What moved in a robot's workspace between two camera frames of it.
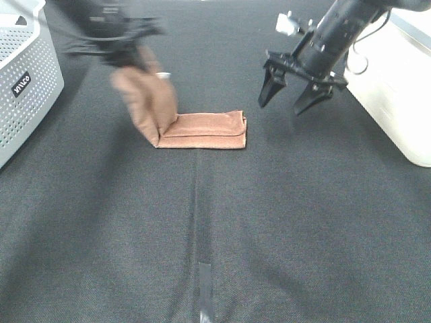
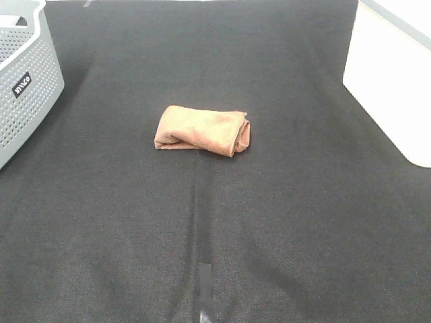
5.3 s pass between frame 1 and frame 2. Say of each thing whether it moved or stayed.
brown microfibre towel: moved
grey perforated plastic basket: stayed
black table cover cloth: stayed
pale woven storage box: stayed
